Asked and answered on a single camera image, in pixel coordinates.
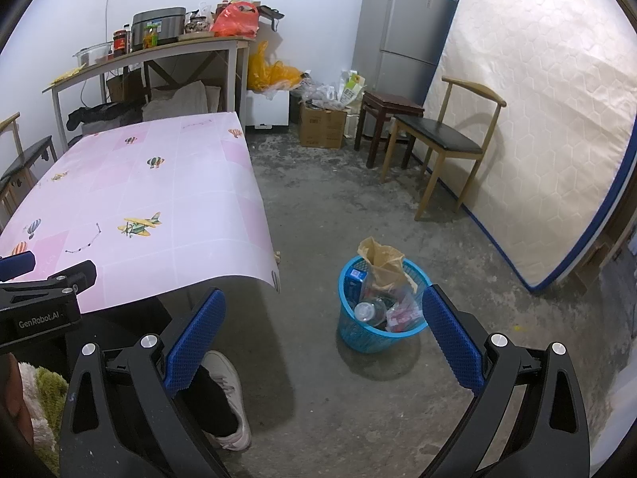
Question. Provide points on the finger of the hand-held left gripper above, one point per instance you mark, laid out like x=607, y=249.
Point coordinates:
x=79, y=276
x=17, y=265

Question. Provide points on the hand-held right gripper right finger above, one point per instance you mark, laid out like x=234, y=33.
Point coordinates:
x=455, y=343

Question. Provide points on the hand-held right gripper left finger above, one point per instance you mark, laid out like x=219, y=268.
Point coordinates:
x=194, y=338

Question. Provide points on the clear pink print plastic bag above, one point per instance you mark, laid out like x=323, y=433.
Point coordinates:
x=403, y=316

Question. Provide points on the blue plastic basket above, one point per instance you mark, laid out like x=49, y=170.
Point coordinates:
x=363, y=336

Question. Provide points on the brown paper bag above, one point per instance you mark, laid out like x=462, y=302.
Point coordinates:
x=383, y=264

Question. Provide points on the blue white carton box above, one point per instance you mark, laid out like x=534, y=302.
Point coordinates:
x=354, y=284

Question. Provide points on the white shoe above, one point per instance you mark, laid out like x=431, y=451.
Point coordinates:
x=229, y=393

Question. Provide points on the person's leg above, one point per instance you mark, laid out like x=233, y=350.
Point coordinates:
x=214, y=408

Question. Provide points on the pink printed tablecloth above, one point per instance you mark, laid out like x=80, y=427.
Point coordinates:
x=149, y=199

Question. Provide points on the wooden chair black seat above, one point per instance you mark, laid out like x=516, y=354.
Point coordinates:
x=438, y=137
x=30, y=154

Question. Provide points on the brown cardboard sheet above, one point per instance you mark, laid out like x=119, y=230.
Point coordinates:
x=597, y=264

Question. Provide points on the black cloth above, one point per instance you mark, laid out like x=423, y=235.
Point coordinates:
x=99, y=114

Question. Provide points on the small cardboard box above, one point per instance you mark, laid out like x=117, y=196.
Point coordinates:
x=117, y=89

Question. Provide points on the yellow packet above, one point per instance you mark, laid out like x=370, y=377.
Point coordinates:
x=67, y=73

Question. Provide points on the beige cloth sack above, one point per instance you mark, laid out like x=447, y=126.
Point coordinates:
x=174, y=99

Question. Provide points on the clear plastic container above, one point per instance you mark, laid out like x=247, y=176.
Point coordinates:
x=94, y=55

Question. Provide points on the dark red jar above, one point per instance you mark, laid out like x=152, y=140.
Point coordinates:
x=121, y=42

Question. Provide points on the white storage box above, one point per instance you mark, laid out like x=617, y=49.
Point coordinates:
x=268, y=109

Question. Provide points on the large cardboard box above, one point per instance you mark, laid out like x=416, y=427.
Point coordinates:
x=321, y=127

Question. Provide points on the beige mattress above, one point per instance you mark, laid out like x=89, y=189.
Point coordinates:
x=537, y=109

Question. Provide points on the dark wooden stool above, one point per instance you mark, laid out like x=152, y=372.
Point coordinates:
x=390, y=102

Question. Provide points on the wooden shelf table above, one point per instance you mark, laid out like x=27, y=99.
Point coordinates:
x=199, y=45

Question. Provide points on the grey rice cooker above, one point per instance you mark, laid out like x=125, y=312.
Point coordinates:
x=159, y=25

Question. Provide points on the yellow plastic bag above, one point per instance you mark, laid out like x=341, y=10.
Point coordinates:
x=263, y=72

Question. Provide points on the heap of clear plastic bags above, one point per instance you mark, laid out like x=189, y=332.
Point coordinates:
x=318, y=92

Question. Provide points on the bag of nuts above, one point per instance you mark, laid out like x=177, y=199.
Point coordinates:
x=196, y=24

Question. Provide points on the green white carton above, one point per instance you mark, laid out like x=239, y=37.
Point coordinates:
x=353, y=84

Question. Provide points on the red plastic bag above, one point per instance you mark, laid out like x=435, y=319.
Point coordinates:
x=236, y=22

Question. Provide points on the grey refrigerator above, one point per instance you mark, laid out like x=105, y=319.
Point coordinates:
x=403, y=20

